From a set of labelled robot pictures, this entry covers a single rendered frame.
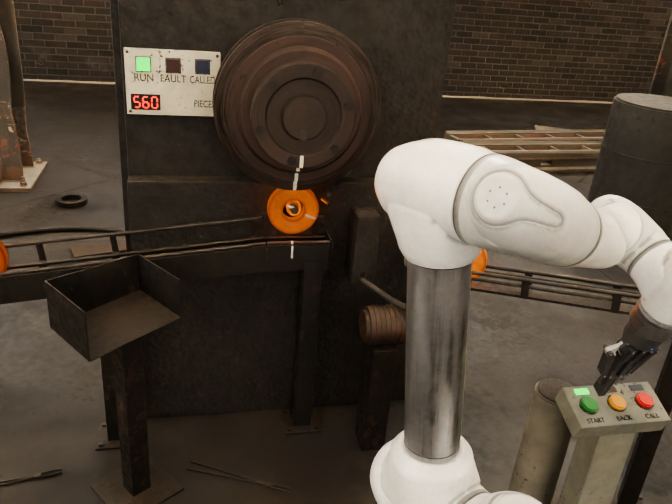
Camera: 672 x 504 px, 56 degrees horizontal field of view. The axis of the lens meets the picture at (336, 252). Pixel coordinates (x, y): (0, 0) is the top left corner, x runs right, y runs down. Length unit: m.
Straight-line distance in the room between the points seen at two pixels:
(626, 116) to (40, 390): 3.40
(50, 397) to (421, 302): 1.79
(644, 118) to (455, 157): 3.29
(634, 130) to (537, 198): 3.38
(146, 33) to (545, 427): 1.51
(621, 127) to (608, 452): 2.77
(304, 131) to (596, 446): 1.07
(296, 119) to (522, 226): 1.03
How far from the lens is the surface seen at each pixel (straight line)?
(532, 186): 0.79
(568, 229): 0.83
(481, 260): 1.95
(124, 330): 1.72
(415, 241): 0.93
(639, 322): 1.39
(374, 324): 1.95
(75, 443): 2.33
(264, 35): 1.76
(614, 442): 1.71
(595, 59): 9.50
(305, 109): 1.71
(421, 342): 1.02
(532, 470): 1.90
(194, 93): 1.91
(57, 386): 2.59
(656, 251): 1.34
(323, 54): 1.75
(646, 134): 4.14
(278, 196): 1.88
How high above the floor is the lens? 1.50
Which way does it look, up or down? 25 degrees down
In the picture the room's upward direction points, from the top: 5 degrees clockwise
